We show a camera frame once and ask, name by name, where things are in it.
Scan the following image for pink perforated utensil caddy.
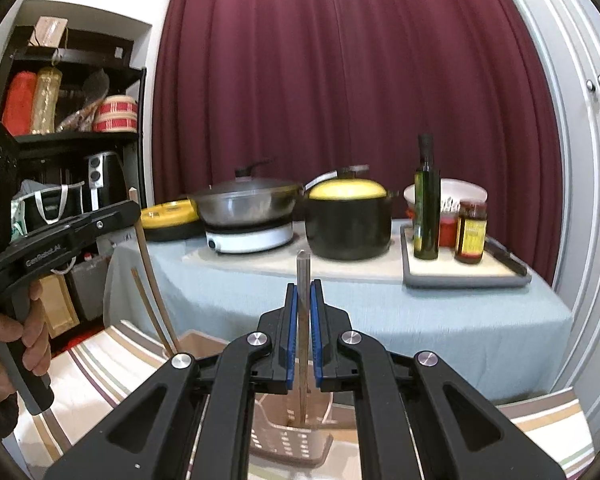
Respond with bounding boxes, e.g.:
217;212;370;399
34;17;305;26
250;390;356;468

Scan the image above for sauce jar yellow label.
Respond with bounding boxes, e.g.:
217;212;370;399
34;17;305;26
454;200;488;264

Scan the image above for grey-blue tablecloth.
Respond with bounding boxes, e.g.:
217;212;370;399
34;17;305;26
101;219;576;403

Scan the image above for beige placemat under cooker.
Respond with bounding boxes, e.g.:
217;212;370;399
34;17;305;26
182;233;403;283

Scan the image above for person's left hand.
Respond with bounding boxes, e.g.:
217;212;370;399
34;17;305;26
0;281;52;403

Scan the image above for black white tote bag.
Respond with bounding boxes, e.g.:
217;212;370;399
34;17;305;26
10;180;84;242

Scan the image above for black kitchen knife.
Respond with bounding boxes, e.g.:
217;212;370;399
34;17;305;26
484;236;528;276

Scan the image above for wooden chopstick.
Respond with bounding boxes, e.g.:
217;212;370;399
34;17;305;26
131;268;175;358
134;218;181;354
297;249;311;427

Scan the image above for striped tablecloth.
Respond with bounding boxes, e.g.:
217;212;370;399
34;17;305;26
14;321;595;479

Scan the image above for dark olive oil bottle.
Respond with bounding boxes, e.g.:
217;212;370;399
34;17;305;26
413;133;441;260

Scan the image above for black pot yellow lid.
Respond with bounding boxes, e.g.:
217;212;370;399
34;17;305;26
303;165;394;261

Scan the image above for dark red curtain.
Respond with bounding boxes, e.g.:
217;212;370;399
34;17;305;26
151;0;562;280

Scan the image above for gold wrapped package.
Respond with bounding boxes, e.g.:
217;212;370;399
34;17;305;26
31;66;62;134

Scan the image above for red container behind bottle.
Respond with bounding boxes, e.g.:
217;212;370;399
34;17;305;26
439;216;457;249

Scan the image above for white induction cooker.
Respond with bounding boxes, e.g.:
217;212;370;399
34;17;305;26
204;220;294;255

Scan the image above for black wok with lid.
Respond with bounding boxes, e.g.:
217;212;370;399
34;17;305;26
187;158;372;228

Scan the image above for red bag on shelf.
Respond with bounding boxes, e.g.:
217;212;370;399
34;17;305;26
2;70;36;136

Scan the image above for white double-door cabinet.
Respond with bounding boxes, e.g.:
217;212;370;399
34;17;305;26
514;0;600;445

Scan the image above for black air fryer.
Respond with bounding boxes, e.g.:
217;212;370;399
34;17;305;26
86;151;128;210

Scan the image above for black storage shelf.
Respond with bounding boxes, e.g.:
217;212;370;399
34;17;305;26
0;25;147;210

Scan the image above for red white round box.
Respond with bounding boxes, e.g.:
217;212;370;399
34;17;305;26
92;96;138;132

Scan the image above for yellow black electric griddle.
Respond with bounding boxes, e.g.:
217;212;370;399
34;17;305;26
140;198;204;243

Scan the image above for grey cutting board tray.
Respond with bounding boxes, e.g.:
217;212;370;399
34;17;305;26
399;223;532;289

